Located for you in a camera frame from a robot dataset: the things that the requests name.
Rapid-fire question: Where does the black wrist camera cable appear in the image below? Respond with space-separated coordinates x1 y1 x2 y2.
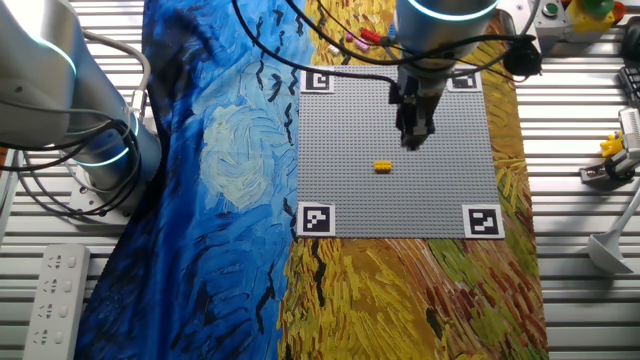
284 0 544 77

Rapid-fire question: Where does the black base cable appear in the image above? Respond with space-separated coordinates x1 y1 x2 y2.
0 117 144 221

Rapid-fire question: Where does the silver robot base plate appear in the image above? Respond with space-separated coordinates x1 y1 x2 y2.
67 172 134 227

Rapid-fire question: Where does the grey Lego baseplate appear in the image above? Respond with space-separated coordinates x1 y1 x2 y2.
297 64 505 240

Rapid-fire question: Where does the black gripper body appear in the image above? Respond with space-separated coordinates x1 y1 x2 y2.
396 74 445 130

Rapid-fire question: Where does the black white ArUco marker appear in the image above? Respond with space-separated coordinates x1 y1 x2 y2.
461 204 506 241
447 70 484 93
296 201 337 238
299 67 336 95

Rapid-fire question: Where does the Van Gogh print cloth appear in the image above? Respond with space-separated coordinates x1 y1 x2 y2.
74 0 551 360

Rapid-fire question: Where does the silver clamp base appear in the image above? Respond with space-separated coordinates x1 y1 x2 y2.
579 164 637 188

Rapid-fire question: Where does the small yellow toy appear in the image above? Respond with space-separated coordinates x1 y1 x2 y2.
599 130 625 159

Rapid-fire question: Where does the black round object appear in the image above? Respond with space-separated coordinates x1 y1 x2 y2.
619 29 640 62

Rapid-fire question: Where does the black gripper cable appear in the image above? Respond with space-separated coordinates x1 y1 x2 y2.
230 0 403 104

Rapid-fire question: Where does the black keyboard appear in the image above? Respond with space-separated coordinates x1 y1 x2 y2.
618 64 640 109

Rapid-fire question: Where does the yellow plastic box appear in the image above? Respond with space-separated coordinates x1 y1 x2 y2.
567 0 628 44

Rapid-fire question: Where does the thick grey cable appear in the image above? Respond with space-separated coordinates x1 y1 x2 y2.
82 29 153 124

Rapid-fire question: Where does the white power strip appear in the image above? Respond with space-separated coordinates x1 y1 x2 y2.
22 243 92 360

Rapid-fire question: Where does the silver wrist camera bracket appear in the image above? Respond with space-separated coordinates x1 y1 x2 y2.
498 8 533 46

